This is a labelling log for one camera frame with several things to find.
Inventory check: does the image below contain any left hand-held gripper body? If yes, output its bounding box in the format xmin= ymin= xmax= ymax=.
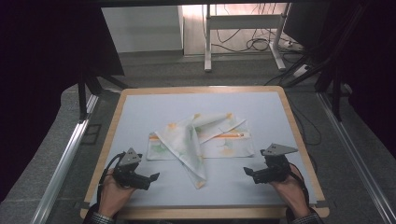
xmin=112 ymin=147 xmax=152 ymax=189

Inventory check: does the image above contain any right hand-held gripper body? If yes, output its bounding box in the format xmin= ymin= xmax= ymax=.
xmin=255 ymin=143 xmax=299 ymax=184

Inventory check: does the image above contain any white leaf-print zipper bag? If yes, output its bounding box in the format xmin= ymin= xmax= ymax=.
xmin=146 ymin=119 xmax=256 ymax=161

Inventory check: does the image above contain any person's right hand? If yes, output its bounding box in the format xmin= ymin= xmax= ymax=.
xmin=270 ymin=164 xmax=312 ymax=218

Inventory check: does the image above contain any person's left hand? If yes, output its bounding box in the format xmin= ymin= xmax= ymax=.
xmin=98 ymin=175 xmax=136 ymax=218

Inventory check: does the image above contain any pale grey table mat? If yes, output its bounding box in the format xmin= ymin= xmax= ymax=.
xmin=90 ymin=91 xmax=318 ymax=209

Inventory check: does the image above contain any white leaf-print cloth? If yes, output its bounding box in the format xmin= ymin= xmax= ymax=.
xmin=153 ymin=112 xmax=247 ymax=189

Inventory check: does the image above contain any person's left sleeve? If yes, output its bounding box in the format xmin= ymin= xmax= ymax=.
xmin=82 ymin=211 xmax=117 ymax=224

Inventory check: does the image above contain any person's sleeve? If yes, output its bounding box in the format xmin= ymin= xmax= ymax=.
xmin=290 ymin=211 xmax=325 ymax=224
xmin=82 ymin=211 xmax=117 ymax=224

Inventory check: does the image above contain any person's right sleeve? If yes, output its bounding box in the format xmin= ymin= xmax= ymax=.
xmin=290 ymin=211 xmax=325 ymax=224

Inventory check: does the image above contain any black metal stand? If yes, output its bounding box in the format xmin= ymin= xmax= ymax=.
xmin=281 ymin=54 xmax=345 ymax=123
xmin=77 ymin=66 xmax=132 ymax=123

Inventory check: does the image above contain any white power strip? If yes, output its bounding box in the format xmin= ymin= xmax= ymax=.
xmin=292 ymin=63 xmax=311 ymax=78

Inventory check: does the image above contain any dark curtain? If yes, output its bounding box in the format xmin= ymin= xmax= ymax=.
xmin=0 ymin=0 xmax=126 ymax=203
xmin=281 ymin=0 xmax=396 ymax=158

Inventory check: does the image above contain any white cabinet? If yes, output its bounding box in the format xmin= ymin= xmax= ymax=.
xmin=101 ymin=5 xmax=185 ymax=54

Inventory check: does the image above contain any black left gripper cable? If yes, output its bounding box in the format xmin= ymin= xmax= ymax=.
xmin=96 ymin=151 xmax=126 ymax=216

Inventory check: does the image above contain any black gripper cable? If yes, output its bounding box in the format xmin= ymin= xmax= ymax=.
xmin=96 ymin=151 xmax=126 ymax=216
xmin=286 ymin=161 xmax=312 ymax=216

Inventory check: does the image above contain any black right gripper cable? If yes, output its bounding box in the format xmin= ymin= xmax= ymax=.
xmin=286 ymin=161 xmax=312 ymax=216

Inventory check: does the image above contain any black floor cable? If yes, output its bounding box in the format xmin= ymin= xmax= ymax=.
xmin=289 ymin=98 xmax=322 ymax=147

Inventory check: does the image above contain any aluminium rail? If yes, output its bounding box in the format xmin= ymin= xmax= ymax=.
xmin=317 ymin=91 xmax=396 ymax=224
xmin=31 ymin=93 xmax=100 ymax=224

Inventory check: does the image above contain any tangle of black floor cables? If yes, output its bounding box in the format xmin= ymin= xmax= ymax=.
xmin=214 ymin=28 xmax=302 ymax=54

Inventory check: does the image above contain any white desk frame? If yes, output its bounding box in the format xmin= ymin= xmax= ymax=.
xmin=204 ymin=3 xmax=292 ymax=73

